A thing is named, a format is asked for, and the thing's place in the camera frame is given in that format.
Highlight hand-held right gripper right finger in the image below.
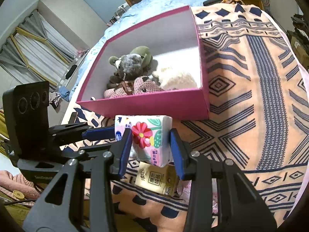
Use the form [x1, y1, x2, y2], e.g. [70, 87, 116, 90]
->
[168, 128, 278, 232]

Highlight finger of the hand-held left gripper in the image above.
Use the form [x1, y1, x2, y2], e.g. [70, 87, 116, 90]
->
[49, 122, 116, 141]
[59, 142, 122, 161]

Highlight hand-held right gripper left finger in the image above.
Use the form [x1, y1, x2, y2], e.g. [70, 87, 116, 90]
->
[23, 128, 134, 232]

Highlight floral tissue pack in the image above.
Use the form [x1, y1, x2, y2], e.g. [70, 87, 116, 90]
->
[114, 115, 173, 167]

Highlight yellow tissue pack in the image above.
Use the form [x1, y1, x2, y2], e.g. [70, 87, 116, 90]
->
[135, 162, 180, 196]

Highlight pink cardboard box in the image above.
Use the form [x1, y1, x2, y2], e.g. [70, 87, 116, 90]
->
[76, 5, 210, 121]

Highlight pink dotted plush toy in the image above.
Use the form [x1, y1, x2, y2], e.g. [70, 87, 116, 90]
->
[104, 76, 165, 99]

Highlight brown plush toy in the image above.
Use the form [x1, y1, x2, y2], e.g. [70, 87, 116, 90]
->
[106, 54, 150, 89]

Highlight beige plush bear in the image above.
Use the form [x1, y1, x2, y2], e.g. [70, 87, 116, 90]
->
[153, 65, 198, 90]

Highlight green plush toy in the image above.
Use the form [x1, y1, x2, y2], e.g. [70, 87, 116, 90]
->
[109, 46, 154, 75]

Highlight blue cloth on floor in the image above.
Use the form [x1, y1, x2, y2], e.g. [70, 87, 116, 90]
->
[58, 86, 70, 100]

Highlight pink fleece garment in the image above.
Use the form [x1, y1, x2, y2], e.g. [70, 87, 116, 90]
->
[0, 170, 41, 201]

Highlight black item on windowsill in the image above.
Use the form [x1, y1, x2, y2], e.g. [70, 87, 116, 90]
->
[66, 65, 78, 79]

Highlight grey curtains with yellow bands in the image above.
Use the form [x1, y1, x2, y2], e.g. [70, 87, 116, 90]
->
[0, 10, 78, 87]

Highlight orange patterned blanket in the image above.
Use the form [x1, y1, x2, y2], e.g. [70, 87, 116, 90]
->
[60, 3, 307, 232]

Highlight bottles on bedside table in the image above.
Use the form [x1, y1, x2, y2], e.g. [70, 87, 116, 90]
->
[107, 2, 128, 26]

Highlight wooden bedside table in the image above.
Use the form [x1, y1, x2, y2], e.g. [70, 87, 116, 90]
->
[238, 0, 264, 8]

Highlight pile of dark clothes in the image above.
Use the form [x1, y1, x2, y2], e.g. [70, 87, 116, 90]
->
[291, 14, 309, 33]

